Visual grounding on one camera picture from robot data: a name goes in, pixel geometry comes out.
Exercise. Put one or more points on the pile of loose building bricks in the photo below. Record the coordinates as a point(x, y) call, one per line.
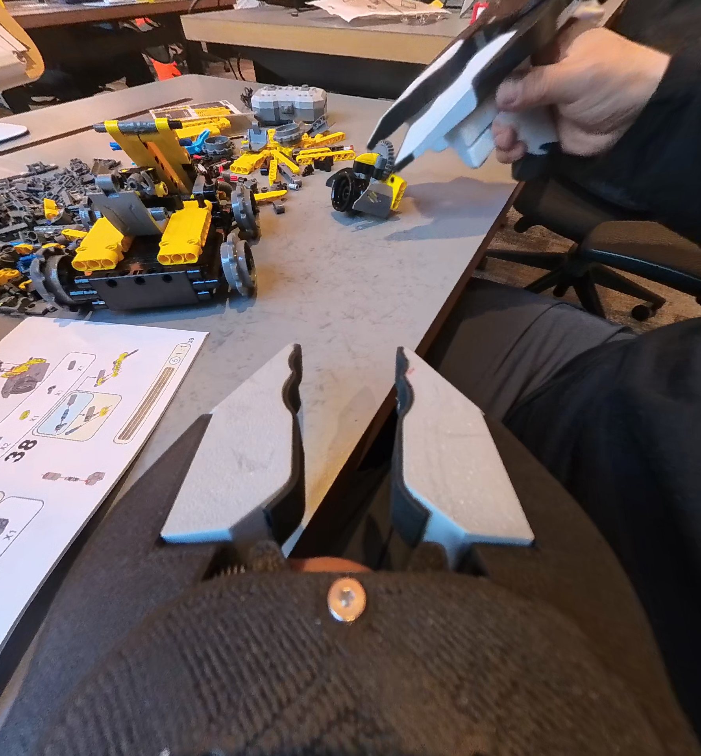
point(19, 201)

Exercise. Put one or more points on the yellow black printed leaflet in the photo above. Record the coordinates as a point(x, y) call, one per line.
point(194, 110)

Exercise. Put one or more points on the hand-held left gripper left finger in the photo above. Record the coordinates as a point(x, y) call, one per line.
point(238, 466)

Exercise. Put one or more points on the person's grey trousers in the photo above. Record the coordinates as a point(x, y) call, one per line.
point(533, 342)

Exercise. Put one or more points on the person's right forearm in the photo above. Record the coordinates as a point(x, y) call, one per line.
point(681, 147)

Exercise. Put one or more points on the grey neighbour desk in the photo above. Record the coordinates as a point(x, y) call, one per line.
point(90, 112)

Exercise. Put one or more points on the person's black top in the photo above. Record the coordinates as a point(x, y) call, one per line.
point(651, 502)

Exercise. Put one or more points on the black office chair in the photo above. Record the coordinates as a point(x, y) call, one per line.
point(622, 254)

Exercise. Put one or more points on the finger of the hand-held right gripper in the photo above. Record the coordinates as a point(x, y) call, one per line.
point(445, 65)
point(450, 112)

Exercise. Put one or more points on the white instruction booklet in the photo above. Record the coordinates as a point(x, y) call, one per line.
point(43, 425)

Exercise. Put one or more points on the yellow curved panel brick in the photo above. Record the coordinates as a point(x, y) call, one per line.
point(270, 195)

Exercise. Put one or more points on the small yellow brick wheel assembly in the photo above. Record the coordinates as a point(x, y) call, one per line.
point(374, 198)

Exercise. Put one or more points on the grey battery box brick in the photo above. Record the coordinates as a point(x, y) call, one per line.
point(288, 103)

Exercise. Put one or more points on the grey background desk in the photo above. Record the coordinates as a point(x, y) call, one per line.
point(326, 35)

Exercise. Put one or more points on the yellow black brick vehicle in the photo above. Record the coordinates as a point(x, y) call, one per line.
point(179, 236)

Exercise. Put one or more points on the blue brick separator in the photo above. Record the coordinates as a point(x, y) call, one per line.
point(201, 142)

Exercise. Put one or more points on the white paper sheets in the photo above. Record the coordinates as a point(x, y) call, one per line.
point(380, 9)

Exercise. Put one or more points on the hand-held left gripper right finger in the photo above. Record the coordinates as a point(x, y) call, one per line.
point(456, 472)

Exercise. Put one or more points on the person's right hand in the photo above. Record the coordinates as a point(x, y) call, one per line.
point(598, 82)

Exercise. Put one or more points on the background office desk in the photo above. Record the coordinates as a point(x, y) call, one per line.
point(120, 10)

